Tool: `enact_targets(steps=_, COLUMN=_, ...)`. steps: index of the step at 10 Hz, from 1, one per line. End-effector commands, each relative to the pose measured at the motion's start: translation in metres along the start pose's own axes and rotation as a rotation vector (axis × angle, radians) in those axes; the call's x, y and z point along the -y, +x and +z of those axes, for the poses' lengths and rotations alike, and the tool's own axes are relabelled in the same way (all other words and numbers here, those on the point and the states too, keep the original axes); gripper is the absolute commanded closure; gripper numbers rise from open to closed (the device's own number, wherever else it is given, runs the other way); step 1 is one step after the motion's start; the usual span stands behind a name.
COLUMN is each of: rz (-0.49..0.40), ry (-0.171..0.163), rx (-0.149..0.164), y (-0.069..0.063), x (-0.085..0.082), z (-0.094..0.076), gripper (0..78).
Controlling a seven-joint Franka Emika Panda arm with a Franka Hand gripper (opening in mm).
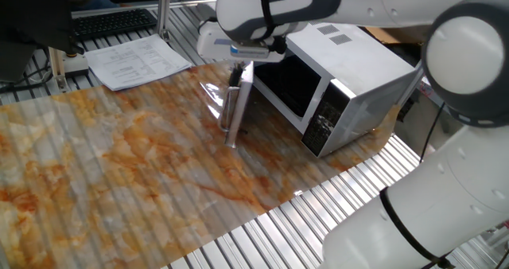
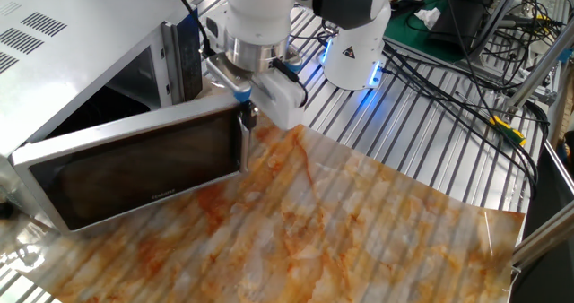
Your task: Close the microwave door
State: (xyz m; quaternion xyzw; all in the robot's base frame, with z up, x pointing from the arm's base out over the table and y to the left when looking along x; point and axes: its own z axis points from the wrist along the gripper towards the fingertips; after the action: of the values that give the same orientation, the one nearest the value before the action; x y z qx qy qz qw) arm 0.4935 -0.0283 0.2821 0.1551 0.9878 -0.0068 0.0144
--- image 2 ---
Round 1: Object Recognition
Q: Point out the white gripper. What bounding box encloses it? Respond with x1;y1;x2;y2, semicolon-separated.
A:
239;69;309;131

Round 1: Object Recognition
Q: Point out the microwave door with handle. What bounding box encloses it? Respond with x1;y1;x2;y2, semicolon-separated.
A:
11;91;257;235

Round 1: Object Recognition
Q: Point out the silver microwave body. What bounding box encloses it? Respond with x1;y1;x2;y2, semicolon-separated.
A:
0;0;205;214

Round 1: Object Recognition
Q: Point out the orange marble pattern mat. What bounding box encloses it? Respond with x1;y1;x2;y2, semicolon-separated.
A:
0;82;526;303

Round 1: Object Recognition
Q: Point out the green mat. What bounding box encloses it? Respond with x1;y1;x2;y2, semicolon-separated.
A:
385;0;472;65

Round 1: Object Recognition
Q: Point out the crumpled white paper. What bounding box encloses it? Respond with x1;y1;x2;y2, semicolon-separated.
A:
414;6;443;30

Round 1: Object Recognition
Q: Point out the black pouch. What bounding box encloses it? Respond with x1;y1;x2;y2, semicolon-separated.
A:
425;0;500;56

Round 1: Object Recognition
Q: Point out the yellow green screwdriver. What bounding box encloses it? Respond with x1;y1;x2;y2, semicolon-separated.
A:
488;114;528;147

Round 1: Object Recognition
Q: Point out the silver bracket with blue caps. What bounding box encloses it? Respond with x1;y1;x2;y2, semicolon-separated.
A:
204;46;304;103

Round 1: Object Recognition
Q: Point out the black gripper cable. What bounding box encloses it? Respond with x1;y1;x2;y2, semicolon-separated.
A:
271;56;309;108

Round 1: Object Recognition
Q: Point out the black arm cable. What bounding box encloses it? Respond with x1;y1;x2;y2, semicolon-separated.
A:
168;0;216;58

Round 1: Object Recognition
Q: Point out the black cable bundle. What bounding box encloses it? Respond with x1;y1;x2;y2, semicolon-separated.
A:
289;0;566;199

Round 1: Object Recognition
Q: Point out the slanted aluminium frame post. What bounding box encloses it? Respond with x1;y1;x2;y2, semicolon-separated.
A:
506;33;574;111

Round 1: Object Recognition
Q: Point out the low aluminium frame bar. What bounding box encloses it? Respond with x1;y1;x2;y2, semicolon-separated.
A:
510;221;574;268

